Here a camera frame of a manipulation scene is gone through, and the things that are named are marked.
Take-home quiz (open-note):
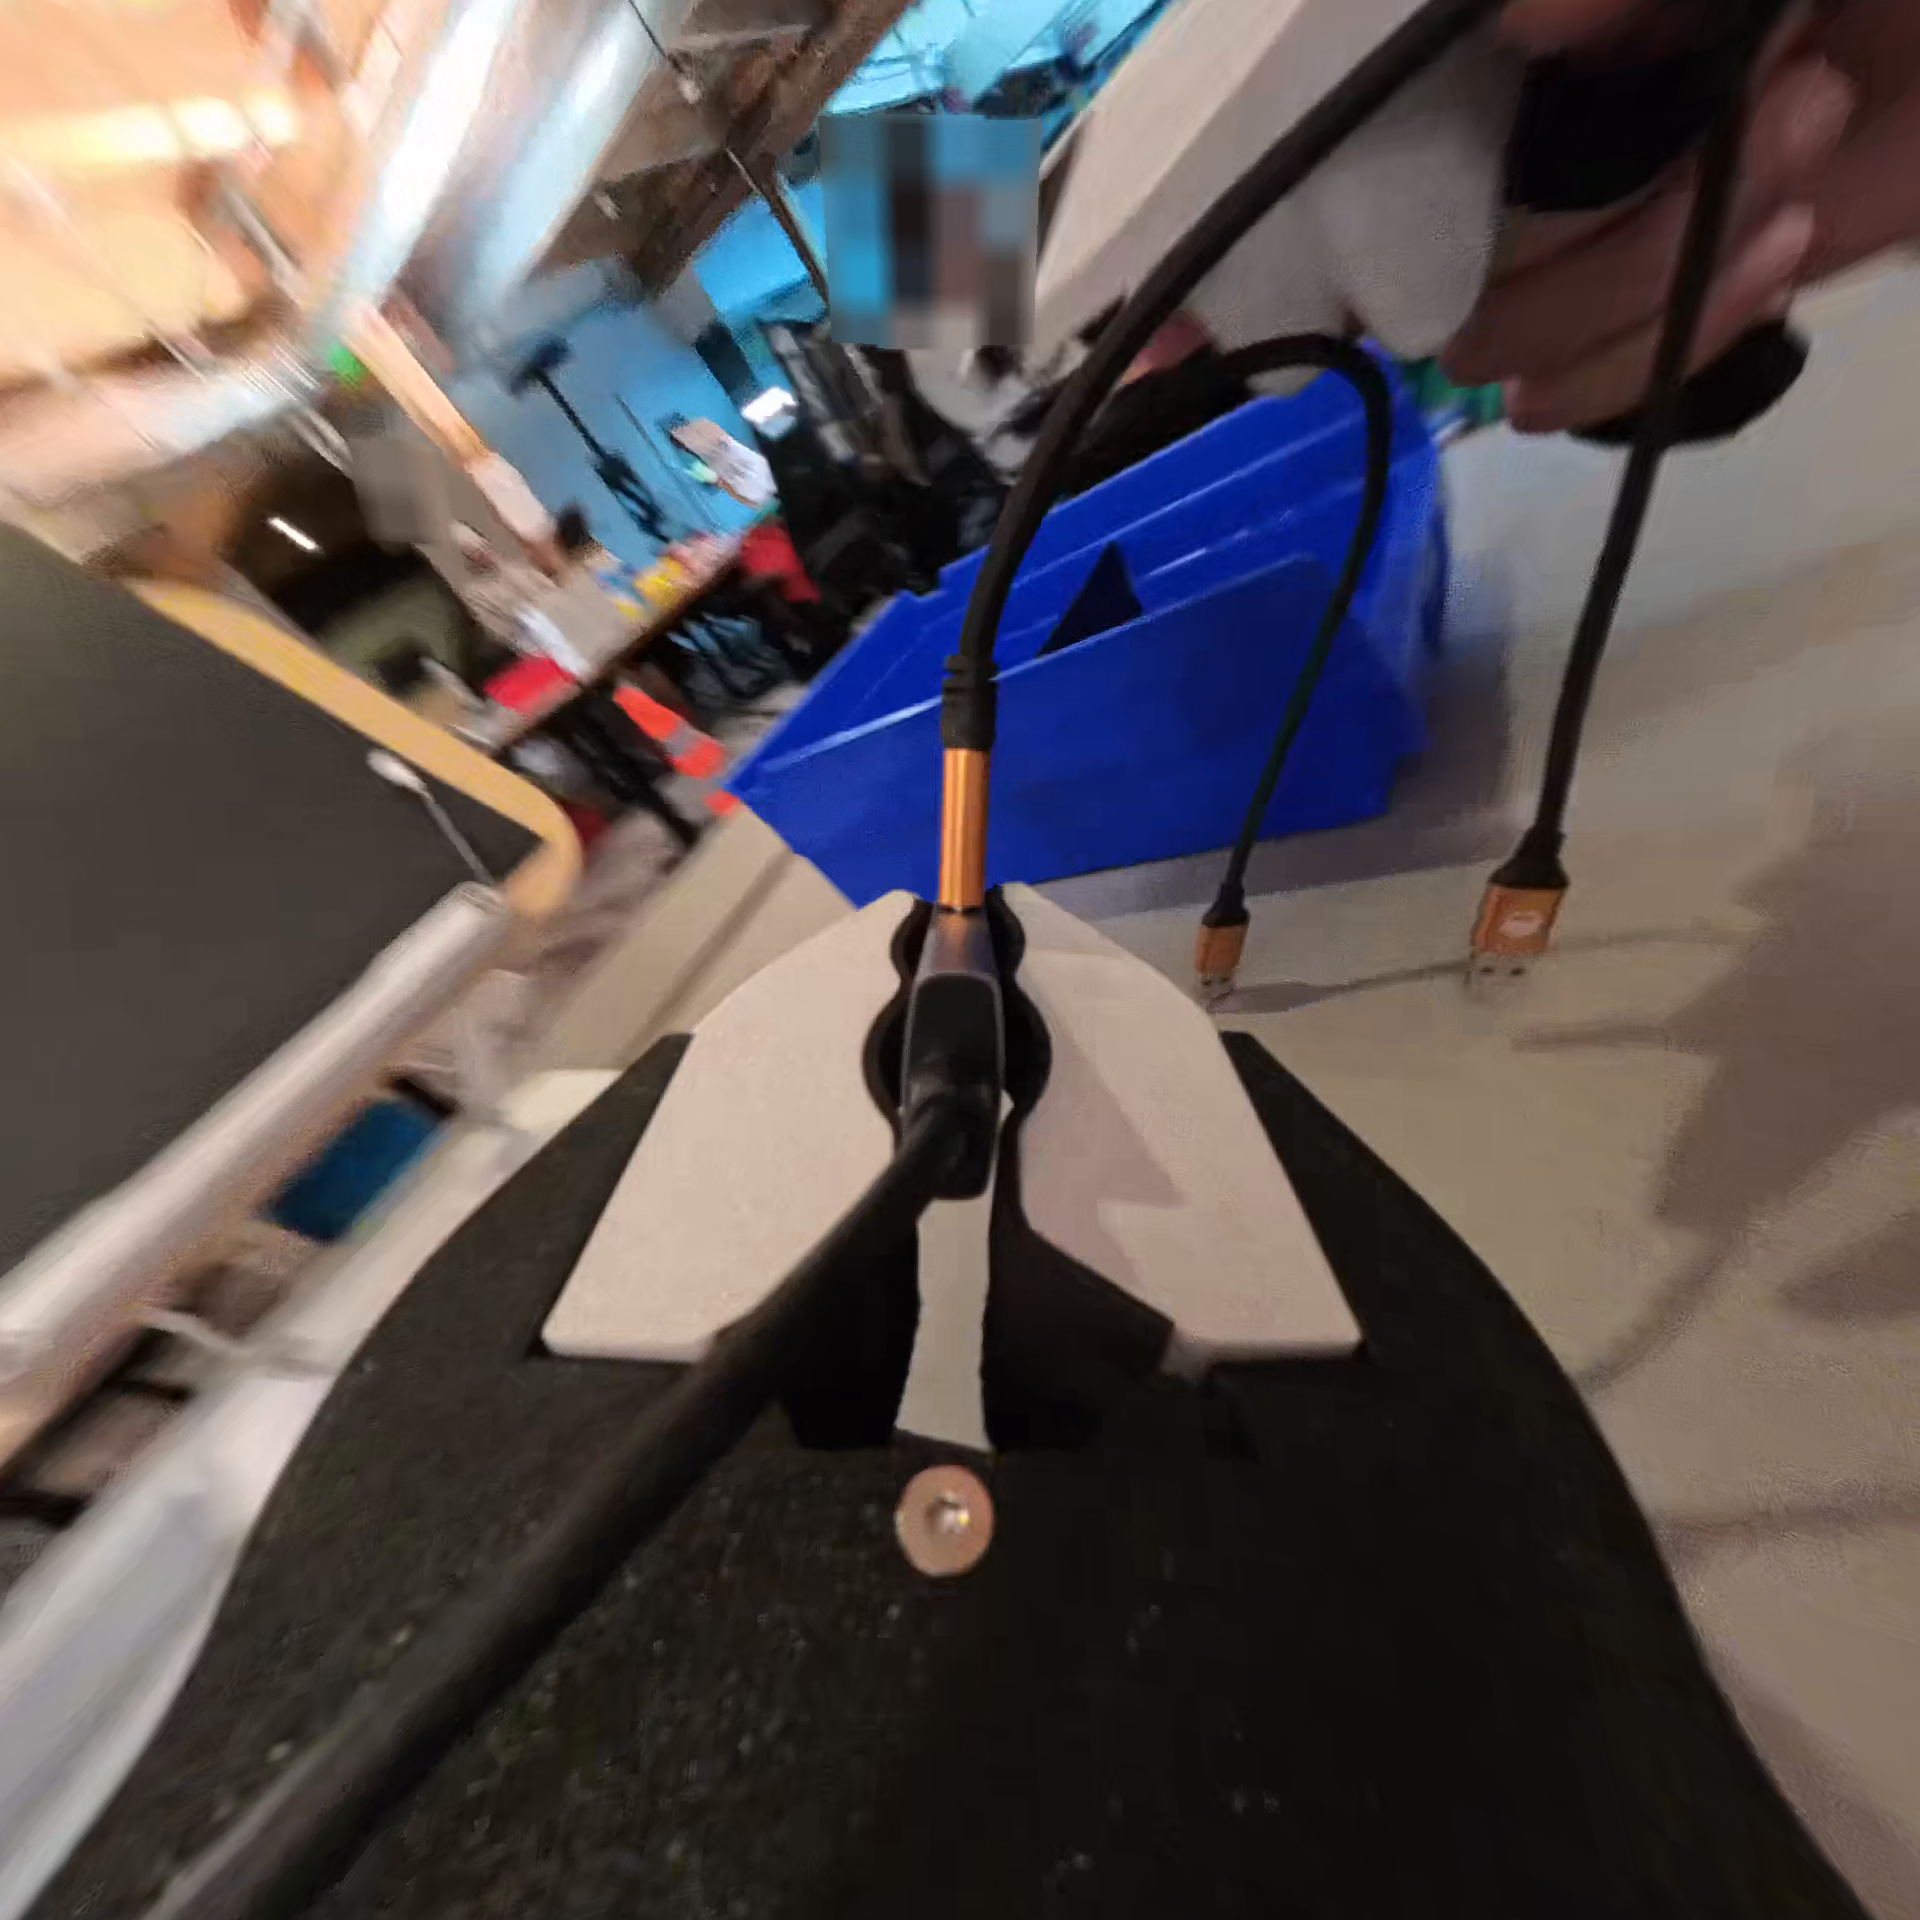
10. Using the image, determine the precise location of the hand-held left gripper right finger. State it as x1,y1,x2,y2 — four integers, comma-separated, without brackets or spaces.
983,884,1366,1455

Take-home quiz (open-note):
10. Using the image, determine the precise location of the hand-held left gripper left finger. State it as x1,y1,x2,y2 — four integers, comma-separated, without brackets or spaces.
539,891,923,1450

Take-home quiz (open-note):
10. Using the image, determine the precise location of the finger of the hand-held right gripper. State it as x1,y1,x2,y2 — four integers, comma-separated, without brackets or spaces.
1030,0,1512,361

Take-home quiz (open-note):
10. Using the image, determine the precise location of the thick black cable black plug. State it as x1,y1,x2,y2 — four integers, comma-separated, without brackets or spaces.
141,907,1009,1920

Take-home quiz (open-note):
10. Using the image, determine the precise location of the blue plastic bin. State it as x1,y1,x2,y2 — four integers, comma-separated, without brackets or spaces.
725,352,1453,911

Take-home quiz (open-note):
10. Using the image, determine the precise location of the person's right hand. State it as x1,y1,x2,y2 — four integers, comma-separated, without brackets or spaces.
1439,0,1920,441

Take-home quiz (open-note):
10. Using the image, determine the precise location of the blue box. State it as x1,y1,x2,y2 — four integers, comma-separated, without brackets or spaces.
269,1099,444,1244

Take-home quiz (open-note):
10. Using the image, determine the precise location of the orange traffic cone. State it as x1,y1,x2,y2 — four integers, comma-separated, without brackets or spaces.
613,681,734,781

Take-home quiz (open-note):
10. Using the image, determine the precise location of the black divider of blue bin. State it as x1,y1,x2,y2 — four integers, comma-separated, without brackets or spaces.
1037,544,1150,656

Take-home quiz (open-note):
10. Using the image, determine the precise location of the wooden work table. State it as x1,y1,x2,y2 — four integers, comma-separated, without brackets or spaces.
451,532,751,781

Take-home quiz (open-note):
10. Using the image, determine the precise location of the silver air duct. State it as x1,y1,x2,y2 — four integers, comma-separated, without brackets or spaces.
335,0,707,355

